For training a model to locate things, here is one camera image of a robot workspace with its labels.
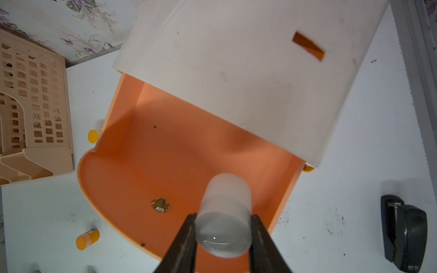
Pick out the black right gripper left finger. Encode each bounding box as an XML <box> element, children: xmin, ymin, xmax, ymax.
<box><xmin>154</xmin><ymin>213</ymin><xmax>198</xmax><ymax>273</ymax></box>

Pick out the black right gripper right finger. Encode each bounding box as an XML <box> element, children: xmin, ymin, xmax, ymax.
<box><xmin>249</xmin><ymin>215</ymin><xmax>292</xmax><ymax>273</ymax></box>

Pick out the white paint can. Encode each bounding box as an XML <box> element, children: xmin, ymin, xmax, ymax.
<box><xmin>195</xmin><ymin>173</ymin><xmax>252</xmax><ymax>259</ymax></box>

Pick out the white oval drawer cabinet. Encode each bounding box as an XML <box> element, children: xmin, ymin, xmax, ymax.
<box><xmin>114</xmin><ymin>1</ymin><xmax>389</xmax><ymax>167</ymax></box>

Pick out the beige desk file organizer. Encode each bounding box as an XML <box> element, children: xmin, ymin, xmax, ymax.
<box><xmin>1</xmin><ymin>31</ymin><xmax>74</xmax><ymax>185</ymax></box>

